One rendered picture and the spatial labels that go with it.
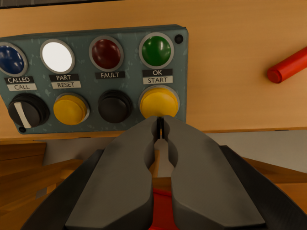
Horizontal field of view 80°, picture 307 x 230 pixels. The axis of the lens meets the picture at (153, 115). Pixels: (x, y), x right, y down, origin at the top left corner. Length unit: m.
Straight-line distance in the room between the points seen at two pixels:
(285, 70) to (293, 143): 1.11
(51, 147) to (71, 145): 0.12
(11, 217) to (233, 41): 0.44
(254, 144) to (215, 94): 1.01
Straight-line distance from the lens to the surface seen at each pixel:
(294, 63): 0.20
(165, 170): 1.09
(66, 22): 0.23
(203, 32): 0.20
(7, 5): 0.27
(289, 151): 1.28
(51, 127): 0.18
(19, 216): 0.45
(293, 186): 0.33
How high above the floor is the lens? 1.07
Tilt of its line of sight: 83 degrees down
